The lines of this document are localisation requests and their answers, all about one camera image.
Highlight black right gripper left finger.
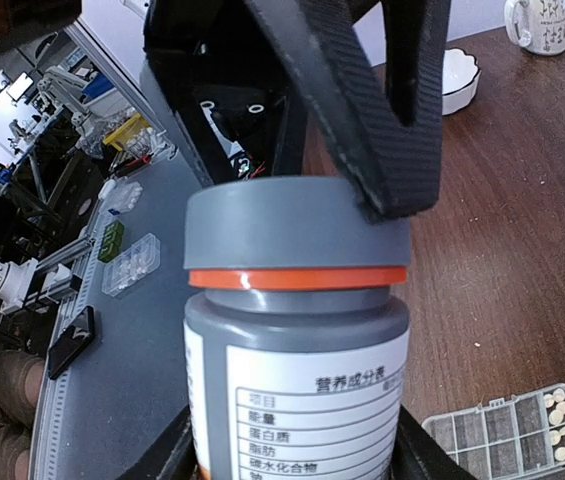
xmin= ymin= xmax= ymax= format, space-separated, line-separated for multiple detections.
xmin=156 ymin=407 xmax=196 ymax=480

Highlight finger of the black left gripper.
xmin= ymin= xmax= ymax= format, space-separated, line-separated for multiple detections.
xmin=141 ymin=1 xmax=307 ymax=186
xmin=247 ymin=1 xmax=450 ymax=222

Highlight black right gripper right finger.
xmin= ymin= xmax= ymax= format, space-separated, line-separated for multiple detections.
xmin=391 ymin=406 xmax=475 ymax=480

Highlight clear plastic pill organizer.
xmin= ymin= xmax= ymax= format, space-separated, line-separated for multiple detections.
xmin=422 ymin=383 xmax=565 ymax=479

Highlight grey lid pill bottle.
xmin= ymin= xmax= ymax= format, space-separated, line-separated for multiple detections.
xmin=184 ymin=281 xmax=409 ymax=479

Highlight grey bottle lid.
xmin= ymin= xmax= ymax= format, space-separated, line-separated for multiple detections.
xmin=184 ymin=176 xmax=411 ymax=270

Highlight white pills in organizer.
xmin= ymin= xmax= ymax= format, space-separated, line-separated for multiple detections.
xmin=543 ymin=386 xmax=565 ymax=463

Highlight white scalloped bowl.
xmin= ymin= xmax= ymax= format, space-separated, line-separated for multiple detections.
xmin=442 ymin=48 xmax=481 ymax=116

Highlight black smartphone on bench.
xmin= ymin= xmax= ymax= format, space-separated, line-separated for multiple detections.
xmin=47 ymin=305 xmax=96 ymax=380

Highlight yellow interior patterned mug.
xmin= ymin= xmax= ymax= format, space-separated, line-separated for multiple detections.
xmin=503 ymin=0 xmax=565 ymax=56

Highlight clear pill box on bench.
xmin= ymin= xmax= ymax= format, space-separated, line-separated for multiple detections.
xmin=101 ymin=233 xmax=161 ymax=297

